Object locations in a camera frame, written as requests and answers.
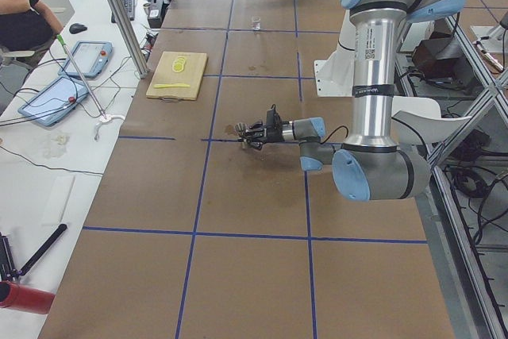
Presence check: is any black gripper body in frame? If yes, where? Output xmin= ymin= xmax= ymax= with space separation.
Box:
xmin=248 ymin=121 xmax=283 ymax=146

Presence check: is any clear glass cup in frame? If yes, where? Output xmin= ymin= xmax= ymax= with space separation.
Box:
xmin=251 ymin=17 xmax=261 ymax=31

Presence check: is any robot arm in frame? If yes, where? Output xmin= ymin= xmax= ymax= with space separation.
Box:
xmin=236 ymin=0 xmax=466 ymax=201

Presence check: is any bamboo cutting board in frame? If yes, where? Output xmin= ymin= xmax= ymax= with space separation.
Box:
xmin=146 ymin=52 xmax=208 ymax=101

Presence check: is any yellow plastic knife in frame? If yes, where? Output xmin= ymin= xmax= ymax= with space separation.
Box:
xmin=153 ymin=83 xmax=191 ymax=89

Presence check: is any white chair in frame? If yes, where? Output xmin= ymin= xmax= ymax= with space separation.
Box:
xmin=391 ymin=96 xmax=471 ymax=144

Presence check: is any blue teach pendant far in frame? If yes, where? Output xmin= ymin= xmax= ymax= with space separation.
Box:
xmin=67 ymin=40 xmax=113 ymax=79

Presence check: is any blue teach pendant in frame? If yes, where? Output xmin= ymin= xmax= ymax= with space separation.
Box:
xmin=67 ymin=40 xmax=113 ymax=79
xmin=18 ymin=76 xmax=89 ymax=127

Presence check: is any black keyboard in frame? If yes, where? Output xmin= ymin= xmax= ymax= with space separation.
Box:
xmin=110 ymin=0 xmax=137 ymax=24

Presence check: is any black computer mouse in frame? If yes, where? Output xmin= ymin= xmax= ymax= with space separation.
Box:
xmin=68 ymin=23 xmax=87 ymax=34

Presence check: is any blue teach pendant near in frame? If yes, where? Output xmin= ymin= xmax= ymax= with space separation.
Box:
xmin=18 ymin=76 xmax=89 ymax=127

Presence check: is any metal rod green tip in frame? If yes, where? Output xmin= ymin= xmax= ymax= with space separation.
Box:
xmin=56 ymin=34 xmax=108 ymax=124

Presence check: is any seated person black shirt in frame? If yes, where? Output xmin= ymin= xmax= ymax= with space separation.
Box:
xmin=1 ymin=0 xmax=64 ymax=67

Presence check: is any red cylinder bottle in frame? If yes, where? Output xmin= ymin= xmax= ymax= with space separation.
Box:
xmin=1 ymin=281 xmax=55 ymax=314

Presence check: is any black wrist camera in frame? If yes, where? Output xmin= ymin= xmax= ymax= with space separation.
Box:
xmin=266 ymin=104 xmax=279 ymax=126

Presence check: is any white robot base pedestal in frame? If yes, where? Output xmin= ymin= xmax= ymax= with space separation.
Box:
xmin=314 ymin=10 xmax=356 ymax=97

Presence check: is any aluminium frame post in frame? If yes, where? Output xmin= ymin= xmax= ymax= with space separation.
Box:
xmin=107 ymin=0 xmax=148 ymax=79

